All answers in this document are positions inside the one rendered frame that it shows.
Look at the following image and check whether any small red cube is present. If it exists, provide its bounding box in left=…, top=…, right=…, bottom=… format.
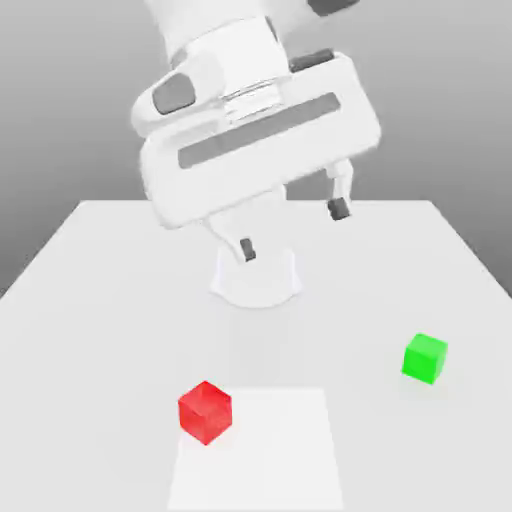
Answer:
left=177, top=379, right=234, bottom=447

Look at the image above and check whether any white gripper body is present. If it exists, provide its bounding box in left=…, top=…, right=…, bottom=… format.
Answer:
left=138, top=51, right=382, bottom=230

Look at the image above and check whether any small green cube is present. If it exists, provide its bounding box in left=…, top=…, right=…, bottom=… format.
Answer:
left=400, top=332, right=449, bottom=386

